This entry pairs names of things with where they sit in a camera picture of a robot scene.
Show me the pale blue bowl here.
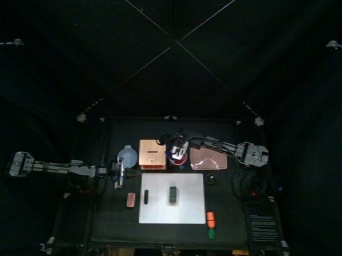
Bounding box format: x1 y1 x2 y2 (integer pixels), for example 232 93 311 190
116 144 139 169

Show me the pink rectangular block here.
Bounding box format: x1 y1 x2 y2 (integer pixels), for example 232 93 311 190
125 192 136 209

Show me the wooden box with slot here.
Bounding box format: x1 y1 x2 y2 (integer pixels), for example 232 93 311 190
137 139 168 171

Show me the red plastic cup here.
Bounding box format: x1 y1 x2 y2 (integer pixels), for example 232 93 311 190
164 148 191 168

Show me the dark green sushi roll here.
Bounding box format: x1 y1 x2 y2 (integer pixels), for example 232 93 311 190
168 186 179 204

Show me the thin diagonal brace cord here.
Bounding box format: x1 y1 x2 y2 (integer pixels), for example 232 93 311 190
81 0 236 114
124 0 259 118

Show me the white printed label panel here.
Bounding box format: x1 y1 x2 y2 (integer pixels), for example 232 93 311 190
247 213 278 246

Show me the pink plastic tray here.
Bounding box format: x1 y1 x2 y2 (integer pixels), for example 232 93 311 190
188 147 228 171

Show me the orange toy carrot green top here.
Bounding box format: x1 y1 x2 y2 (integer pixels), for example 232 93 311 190
205 211 217 240

